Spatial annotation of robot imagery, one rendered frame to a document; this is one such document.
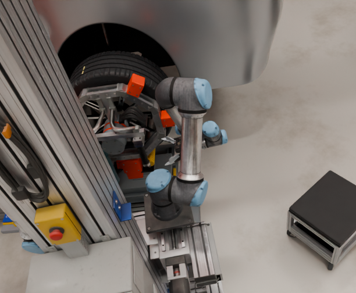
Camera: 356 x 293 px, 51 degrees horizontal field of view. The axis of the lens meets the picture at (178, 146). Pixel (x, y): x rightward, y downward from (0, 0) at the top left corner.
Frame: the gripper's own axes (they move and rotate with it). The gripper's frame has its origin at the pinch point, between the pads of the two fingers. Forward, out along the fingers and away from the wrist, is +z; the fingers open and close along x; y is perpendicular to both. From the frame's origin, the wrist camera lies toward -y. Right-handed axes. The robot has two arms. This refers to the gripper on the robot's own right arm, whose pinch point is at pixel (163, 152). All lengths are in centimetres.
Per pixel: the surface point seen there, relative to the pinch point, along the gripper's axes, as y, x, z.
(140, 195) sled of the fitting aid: -68, 1, 41
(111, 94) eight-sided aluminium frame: 19.9, -31.1, 18.4
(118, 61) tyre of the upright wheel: 18, -51, 13
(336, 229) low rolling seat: -45, 50, -80
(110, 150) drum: 1.8, -7.8, 29.3
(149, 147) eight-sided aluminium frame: -21.3, -13.3, 14.1
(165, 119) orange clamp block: -3.5, -20.6, -2.9
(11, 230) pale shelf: -15, 21, 107
